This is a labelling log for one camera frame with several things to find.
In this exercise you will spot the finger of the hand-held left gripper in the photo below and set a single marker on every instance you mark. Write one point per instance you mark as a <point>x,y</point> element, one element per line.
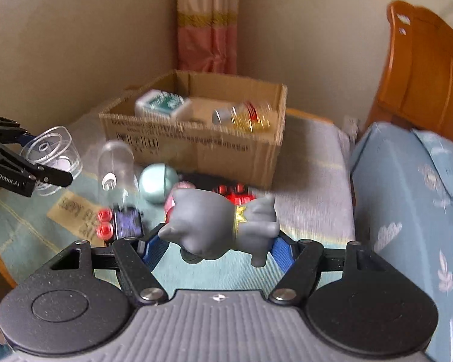
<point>41,171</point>
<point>11,128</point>

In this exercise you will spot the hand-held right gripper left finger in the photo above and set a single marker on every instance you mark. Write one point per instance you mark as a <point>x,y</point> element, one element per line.
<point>154,250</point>

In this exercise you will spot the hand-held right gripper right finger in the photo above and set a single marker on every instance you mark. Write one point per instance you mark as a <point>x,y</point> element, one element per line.
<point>283,250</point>

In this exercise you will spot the clear round plastic container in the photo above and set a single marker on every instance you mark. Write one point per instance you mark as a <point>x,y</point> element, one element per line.
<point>58,147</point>

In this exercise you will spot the dark cube toy red wheels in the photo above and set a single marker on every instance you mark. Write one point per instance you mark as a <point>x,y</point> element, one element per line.
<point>126,224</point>

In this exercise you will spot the grey animal figurine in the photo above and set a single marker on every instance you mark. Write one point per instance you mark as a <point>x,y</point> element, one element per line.
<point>211,222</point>

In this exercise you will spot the mint round case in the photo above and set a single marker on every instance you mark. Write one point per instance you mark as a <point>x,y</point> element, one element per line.
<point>156,184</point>

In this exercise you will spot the red toy car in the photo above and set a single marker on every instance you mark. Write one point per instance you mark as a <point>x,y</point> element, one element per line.
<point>234,194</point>

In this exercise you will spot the clear plastic tube jar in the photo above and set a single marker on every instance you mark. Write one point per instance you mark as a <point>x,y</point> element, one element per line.
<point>117,166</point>

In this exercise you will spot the cardboard box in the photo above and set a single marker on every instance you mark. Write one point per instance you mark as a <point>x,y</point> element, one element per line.
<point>211,151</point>

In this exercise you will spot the yellow paper sheet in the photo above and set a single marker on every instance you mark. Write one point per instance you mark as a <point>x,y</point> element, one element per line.
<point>71,211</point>

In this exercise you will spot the light blue floral bedding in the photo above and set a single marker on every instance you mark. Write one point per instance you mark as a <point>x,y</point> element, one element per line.
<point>392,203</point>

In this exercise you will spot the white green label bottle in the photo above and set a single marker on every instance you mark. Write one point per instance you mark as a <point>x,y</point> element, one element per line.
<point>162,103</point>

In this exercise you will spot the glass bottle gold flakes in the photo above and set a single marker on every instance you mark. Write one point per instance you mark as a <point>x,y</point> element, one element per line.
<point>245,117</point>

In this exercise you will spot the light blue floral pillow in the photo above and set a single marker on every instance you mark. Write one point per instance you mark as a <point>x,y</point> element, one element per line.
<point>443,158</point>

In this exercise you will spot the pink curtain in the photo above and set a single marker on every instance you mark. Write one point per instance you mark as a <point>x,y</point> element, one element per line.
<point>205,26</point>

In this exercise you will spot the wooden headboard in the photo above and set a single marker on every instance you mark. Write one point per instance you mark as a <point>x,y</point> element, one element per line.
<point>422,75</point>

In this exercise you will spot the white wall socket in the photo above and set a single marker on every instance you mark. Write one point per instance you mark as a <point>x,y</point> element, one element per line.
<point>351,125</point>

